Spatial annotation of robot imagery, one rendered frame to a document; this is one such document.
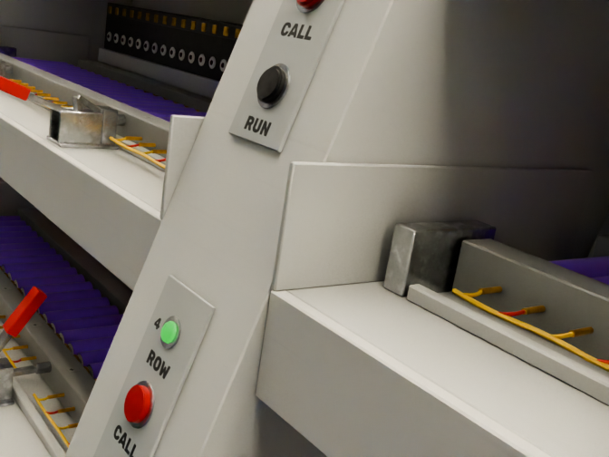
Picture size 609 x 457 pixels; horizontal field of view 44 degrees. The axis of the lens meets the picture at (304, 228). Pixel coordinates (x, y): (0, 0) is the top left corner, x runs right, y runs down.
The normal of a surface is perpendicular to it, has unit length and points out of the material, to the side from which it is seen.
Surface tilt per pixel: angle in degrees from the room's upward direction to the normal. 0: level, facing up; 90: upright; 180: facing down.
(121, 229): 108
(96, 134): 90
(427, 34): 90
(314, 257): 90
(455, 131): 90
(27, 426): 18
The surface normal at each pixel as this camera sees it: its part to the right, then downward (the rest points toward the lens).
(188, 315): -0.71, -0.26
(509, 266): -0.80, 0.03
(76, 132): 0.59, 0.29
